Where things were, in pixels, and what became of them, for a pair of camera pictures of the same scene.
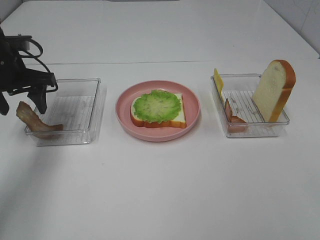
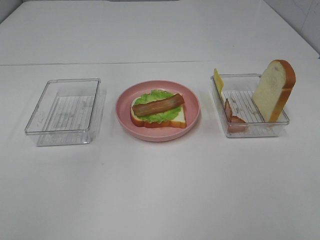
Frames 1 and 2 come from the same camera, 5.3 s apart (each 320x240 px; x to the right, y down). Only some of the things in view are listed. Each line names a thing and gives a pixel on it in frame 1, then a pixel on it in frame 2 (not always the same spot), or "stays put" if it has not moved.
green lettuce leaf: (157, 106) stays put
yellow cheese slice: (218, 80) stays put
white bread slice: (274, 90) stays put
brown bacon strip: (42, 130) -> (149, 107)
